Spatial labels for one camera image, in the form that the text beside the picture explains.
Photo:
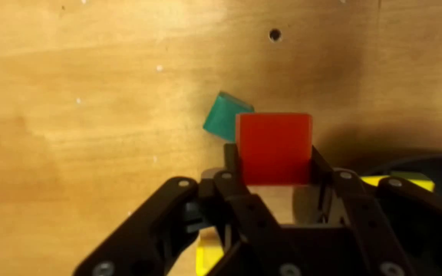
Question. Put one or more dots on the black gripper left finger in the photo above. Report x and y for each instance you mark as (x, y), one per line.
(153, 231)

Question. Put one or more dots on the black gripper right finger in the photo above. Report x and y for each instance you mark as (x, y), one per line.
(410, 231)

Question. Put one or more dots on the red wooden block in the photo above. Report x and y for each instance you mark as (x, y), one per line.
(275, 148)

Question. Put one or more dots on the yellow strip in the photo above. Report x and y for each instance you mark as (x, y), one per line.
(207, 258)

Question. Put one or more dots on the teal wooden block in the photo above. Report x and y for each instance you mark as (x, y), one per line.
(223, 117)

